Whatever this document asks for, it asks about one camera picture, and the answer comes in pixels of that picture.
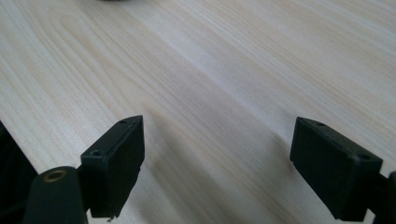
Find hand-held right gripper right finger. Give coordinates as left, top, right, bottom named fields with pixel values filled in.
left=289, top=117, right=384, bottom=222

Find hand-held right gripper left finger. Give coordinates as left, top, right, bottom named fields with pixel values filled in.
left=79, top=115, right=146, bottom=219

